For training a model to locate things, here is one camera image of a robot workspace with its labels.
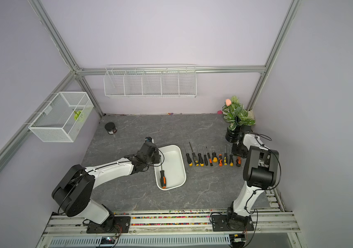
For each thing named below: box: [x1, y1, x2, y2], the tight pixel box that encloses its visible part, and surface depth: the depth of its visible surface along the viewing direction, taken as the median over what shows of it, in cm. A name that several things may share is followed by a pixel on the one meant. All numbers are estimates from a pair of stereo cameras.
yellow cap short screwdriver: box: [211, 148, 218, 163], surface depth 96 cm
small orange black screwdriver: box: [205, 146, 214, 167], surface depth 98 cm
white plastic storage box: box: [153, 144, 187, 191], surface depth 90 cm
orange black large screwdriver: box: [159, 157, 167, 189], surface depth 87 cm
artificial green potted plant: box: [221, 95, 256, 144], surface depth 90 cm
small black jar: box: [104, 121, 118, 135], surface depth 111 cm
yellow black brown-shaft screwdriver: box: [188, 141, 200, 167], surface depth 96 cm
